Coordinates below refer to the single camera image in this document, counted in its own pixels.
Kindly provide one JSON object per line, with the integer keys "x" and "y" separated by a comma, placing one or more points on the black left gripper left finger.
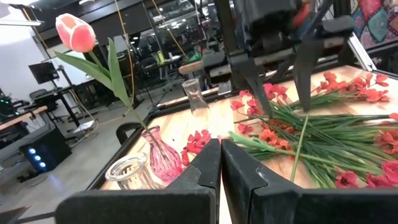
{"x": 174, "y": 205}

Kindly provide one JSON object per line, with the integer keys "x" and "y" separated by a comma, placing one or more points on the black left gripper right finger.
{"x": 248, "y": 199}

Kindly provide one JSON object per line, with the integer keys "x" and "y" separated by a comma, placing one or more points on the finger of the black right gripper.
{"x": 306, "y": 71}
{"x": 252, "y": 81}

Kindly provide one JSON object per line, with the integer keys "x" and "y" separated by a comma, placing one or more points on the red artificial flower bunch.
{"x": 270, "y": 88}
{"x": 196, "y": 143}
{"x": 345, "y": 180}

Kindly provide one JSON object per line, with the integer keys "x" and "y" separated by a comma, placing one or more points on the pink artificial tulip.
{"x": 74, "y": 34}
{"x": 298, "y": 149}
{"x": 252, "y": 143}

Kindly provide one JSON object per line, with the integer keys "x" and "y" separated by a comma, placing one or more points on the orange artificial flower bunch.
{"x": 370, "y": 93}
{"x": 269, "y": 136}
{"x": 387, "y": 138}

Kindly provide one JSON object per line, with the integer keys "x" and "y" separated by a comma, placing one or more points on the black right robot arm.
{"x": 340, "y": 7}

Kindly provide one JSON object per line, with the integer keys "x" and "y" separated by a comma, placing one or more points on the pink ribbed glass vase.
{"x": 164, "y": 161}

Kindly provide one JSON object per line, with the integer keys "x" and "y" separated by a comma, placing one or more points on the round clear ribbed vase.
{"x": 130, "y": 174}

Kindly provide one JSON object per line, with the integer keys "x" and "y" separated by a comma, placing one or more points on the tall clear glass vase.
{"x": 194, "y": 99}

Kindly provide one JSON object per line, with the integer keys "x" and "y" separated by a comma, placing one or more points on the colourful patchwork quilt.
{"x": 376, "y": 21}

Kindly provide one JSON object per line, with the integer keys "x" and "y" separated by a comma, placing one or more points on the black computer with blue lights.
{"x": 49, "y": 149}

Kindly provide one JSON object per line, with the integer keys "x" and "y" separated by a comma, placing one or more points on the black office desk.
{"x": 51, "y": 95}

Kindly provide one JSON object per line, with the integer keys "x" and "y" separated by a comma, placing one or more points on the wooden bench top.
{"x": 21, "y": 117}

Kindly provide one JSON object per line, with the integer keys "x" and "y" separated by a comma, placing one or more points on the small black computer monitor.
{"x": 43, "y": 73}

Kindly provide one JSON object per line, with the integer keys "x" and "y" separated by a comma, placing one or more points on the black vertical post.
{"x": 224, "y": 31}

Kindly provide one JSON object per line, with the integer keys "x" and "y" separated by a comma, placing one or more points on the silver aluminium rail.
{"x": 360, "y": 53}

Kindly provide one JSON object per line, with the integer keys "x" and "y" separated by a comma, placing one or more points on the black aluminium table frame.
{"x": 107, "y": 170}

